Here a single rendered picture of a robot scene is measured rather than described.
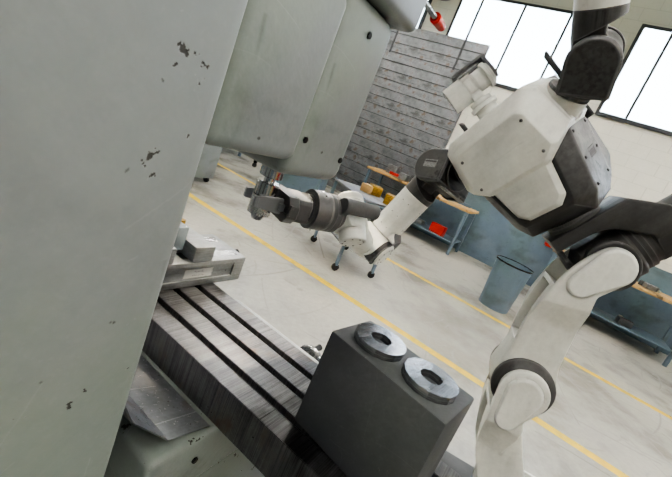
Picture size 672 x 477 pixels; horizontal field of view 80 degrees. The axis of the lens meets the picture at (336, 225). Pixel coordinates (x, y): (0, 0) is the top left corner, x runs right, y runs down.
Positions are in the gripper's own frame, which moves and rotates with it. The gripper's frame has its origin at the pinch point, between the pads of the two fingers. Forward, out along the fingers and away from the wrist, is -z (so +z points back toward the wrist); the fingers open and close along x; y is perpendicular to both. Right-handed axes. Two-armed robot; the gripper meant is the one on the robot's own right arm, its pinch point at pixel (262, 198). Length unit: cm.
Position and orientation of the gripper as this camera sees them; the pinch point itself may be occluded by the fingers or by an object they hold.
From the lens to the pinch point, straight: 82.3
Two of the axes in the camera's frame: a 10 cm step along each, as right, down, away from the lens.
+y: -3.5, 9.0, 2.4
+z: 8.0, 1.5, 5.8
